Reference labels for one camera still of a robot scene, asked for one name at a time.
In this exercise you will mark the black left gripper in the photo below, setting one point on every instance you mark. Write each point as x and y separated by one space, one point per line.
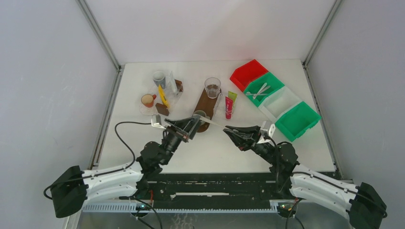
188 126

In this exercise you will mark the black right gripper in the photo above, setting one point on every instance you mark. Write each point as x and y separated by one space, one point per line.
243 140

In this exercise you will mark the grey ceramic cup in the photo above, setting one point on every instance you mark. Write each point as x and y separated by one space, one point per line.
197 114

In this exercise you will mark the yellow toothpaste tube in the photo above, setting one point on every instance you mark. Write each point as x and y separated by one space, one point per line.
163 96

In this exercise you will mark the clear textured acrylic holder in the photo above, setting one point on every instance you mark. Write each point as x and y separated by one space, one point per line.
220 112

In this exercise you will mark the red toothpaste tube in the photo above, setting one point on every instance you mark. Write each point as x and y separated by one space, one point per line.
228 108

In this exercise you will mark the green toothpaste tube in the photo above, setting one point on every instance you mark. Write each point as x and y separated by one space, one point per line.
232 96

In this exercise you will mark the green bin with toothpaste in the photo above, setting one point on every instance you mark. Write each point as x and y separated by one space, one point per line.
297 120

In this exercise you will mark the white toothpaste tube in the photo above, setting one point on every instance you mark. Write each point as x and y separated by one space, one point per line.
173 85

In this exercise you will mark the orange ceramic cup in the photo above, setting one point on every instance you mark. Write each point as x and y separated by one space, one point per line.
148 100

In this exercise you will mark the clear glass tumbler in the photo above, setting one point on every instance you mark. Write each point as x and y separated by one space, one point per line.
212 87

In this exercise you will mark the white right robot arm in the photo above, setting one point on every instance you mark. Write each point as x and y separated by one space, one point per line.
360 204

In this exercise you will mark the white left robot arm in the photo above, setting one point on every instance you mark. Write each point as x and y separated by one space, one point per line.
76 188

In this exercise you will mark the brown oval wooden tray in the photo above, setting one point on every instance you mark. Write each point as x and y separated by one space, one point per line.
208 105

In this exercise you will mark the clear textured oval tray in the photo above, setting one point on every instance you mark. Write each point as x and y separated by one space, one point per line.
148 110

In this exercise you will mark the green bin with toothbrushes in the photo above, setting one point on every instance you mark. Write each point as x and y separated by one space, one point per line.
255 86

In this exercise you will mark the white storage bin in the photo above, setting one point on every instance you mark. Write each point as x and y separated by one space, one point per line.
278 103

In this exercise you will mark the red storage bin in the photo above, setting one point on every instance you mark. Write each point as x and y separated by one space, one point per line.
245 74

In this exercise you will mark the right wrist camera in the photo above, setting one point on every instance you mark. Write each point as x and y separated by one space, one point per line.
266 132

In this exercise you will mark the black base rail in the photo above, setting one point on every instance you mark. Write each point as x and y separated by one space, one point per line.
213 191

